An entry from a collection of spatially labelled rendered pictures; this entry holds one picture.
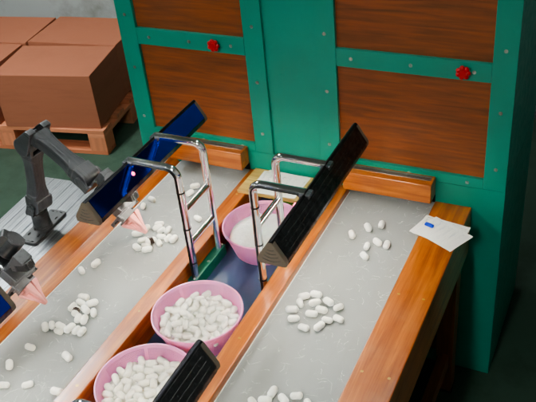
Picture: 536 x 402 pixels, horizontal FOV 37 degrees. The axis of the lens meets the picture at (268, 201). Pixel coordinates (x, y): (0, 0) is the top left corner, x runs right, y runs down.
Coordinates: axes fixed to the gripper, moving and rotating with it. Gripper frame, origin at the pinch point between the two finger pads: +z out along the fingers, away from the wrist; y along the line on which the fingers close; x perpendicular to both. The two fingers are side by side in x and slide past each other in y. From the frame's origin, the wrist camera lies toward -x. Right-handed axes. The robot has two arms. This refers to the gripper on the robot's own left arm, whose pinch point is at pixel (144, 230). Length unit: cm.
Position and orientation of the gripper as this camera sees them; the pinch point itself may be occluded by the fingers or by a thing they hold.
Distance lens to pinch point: 254.7
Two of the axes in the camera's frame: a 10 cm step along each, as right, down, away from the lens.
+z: 7.4, 6.7, 0.7
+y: 4.2, -5.4, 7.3
